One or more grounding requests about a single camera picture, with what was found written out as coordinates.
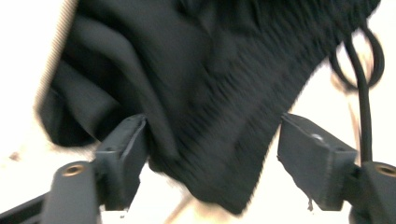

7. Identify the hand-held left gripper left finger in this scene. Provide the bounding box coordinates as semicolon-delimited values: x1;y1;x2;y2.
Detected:
94;114;149;211

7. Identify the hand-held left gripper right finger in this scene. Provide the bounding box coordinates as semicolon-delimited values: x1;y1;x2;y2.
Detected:
276;113;360;212

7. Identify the black garment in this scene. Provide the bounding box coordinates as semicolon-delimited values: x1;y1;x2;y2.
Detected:
35;0;386;217

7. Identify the white mesh laundry bag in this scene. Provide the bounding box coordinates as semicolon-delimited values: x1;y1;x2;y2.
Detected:
0;0;396;224

